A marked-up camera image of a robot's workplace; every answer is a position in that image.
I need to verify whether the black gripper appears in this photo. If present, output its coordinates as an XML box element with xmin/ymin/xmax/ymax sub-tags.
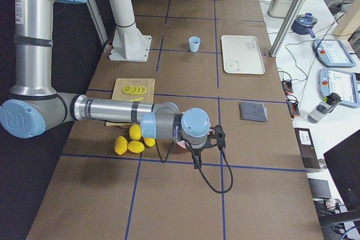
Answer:
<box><xmin>191</xmin><ymin>135</ymin><xmax>208</xmax><ymax>149</ymax></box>

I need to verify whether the pink bowl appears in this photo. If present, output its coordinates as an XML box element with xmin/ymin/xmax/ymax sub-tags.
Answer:
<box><xmin>176</xmin><ymin>141</ymin><xmax>186</xmax><ymax>149</ymax></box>

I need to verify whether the teach pendant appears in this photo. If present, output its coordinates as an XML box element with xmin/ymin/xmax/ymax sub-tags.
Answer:
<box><xmin>319</xmin><ymin>68</ymin><xmax>359</xmax><ymax>108</ymax></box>
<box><xmin>312</xmin><ymin>39</ymin><xmax>356</xmax><ymax>68</ymax></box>

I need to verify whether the whole lemon right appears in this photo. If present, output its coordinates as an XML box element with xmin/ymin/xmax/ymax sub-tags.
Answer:
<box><xmin>129</xmin><ymin>125</ymin><xmax>142</xmax><ymax>141</ymax></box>

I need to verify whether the dark cardboard box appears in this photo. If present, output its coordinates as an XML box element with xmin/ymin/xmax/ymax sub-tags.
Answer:
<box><xmin>294</xmin><ymin>128</ymin><xmax>322</xmax><ymax>173</ymax></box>

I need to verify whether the whole lemon left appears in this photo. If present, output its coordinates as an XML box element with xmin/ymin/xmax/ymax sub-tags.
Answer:
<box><xmin>127</xmin><ymin>141</ymin><xmax>145</xmax><ymax>153</ymax></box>

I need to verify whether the lemon slices row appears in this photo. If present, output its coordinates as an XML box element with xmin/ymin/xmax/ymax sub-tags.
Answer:
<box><xmin>121</xmin><ymin>85</ymin><xmax>147</xmax><ymax>95</ymax></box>

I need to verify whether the cream bear serving tray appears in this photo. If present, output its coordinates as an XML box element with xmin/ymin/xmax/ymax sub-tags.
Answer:
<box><xmin>221</xmin><ymin>35</ymin><xmax>265</xmax><ymax>75</ymax></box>

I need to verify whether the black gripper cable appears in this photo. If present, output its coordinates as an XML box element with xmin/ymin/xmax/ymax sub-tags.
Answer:
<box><xmin>156</xmin><ymin>124</ymin><xmax>234</xmax><ymax>194</ymax></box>

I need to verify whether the lower teach pendant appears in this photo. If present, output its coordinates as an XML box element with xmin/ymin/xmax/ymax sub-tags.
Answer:
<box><xmin>319</xmin><ymin>68</ymin><xmax>359</xmax><ymax>108</ymax></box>

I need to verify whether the black monitor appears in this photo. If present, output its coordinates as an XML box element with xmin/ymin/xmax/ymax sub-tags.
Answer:
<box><xmin>319</xmin><ymin>131</ymin><xmax>359</xmax><ymax>227</ymax></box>

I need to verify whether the whole lemon bottom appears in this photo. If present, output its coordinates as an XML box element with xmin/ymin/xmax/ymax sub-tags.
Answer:
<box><xmin>114</xmin><ymin>136</ymin><xmax>128</xmax><ymax>155</ymax></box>

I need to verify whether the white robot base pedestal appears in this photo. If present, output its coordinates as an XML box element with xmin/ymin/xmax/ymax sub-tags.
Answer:
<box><xmin>109</xmin><ymin>0</ymin><xmax>152</xmax><ymax>62</ymax></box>

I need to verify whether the upper teach pendant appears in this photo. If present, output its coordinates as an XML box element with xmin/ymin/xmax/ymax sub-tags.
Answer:
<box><xmin>312</xmin><ymin>39</ymin><xmax>356</xmax><ymax>68</ymax></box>

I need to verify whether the bamboo cutting board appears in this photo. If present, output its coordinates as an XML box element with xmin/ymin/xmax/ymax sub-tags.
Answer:
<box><xmin>105</xmin><ymin>78</ymin><xmax>156</xmax><ymax>128</ymax></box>

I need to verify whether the clear water bottle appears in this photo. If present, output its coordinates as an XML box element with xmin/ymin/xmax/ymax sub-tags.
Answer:
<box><xmin>307</xmin><ymin>92</ymin><xmax>341</xmax><ymax>123</ymax></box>

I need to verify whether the aluminium frame post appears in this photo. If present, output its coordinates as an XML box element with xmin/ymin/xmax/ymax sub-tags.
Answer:
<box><xmin>269</xmin><ymin>0</ymin><xmax>305</xmax><ymax>57</ymax></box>

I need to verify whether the blue saucepan with lid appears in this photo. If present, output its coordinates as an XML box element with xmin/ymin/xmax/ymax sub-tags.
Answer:
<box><xmin>291</xmin><ymin>12</ymin><xmax>318</xmax><ymax>39</ymax></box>

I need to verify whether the light blue plastic cup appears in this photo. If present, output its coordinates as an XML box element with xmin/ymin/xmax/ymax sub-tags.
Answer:
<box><xmin>188</xmin><ymin>36</ymin><xmax>201</xmax><ymax>53</ymax></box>

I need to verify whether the grey folded cloth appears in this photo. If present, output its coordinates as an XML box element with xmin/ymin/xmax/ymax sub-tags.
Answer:
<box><xmin>239</xmin><ymin>102</ymin><xmax>268</xmax><ymax>122</ymax></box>

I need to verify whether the white toaster appliance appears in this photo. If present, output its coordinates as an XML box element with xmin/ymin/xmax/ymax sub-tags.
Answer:
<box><xmin>268</xmin><ymin>0</ymin><xmax>293</xmax><ymax>19</ymax></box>

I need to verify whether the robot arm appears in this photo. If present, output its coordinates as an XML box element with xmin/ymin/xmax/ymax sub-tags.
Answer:
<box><xmin>1</xmin><ymin>0</ymin><xmax>210</xmax><ymax>151</ymax></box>

